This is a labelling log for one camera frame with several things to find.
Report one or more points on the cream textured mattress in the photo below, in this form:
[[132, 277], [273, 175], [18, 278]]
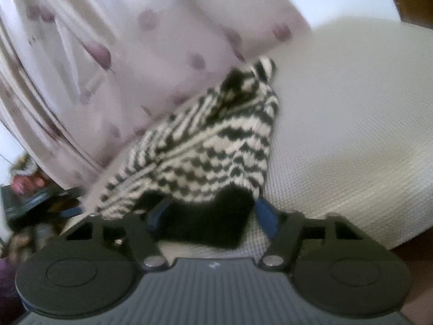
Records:
[[353, 135]]

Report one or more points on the black white striped knit sweater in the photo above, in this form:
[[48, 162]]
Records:
[[198, 173]]

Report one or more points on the pink floral curtain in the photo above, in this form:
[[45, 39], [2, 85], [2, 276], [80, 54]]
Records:
[[80, 79]]

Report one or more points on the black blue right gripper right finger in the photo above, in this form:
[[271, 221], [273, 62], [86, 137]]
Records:
[[283, 231]]

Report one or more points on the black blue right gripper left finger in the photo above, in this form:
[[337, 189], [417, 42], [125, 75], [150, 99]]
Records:
[[144, 250]]

